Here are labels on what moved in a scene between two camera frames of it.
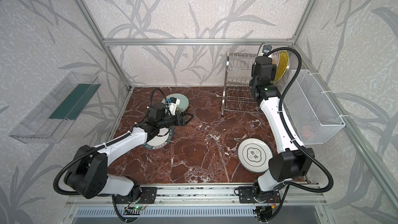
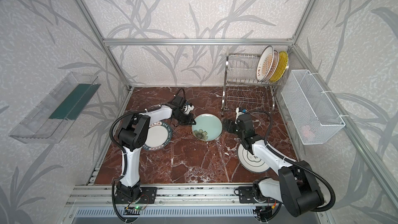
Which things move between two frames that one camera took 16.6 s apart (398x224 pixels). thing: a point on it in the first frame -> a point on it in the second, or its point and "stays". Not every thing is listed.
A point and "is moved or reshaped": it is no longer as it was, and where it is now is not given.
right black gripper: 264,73 -> 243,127
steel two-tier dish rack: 238,95 stays
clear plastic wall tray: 48,121 stays
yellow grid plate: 282,65 stays
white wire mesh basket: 312,117 stays
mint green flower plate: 184,100 is moved or reshaped
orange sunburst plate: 275,57 stays
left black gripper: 179,119 -> 187,120
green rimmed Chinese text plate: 161,139 stays
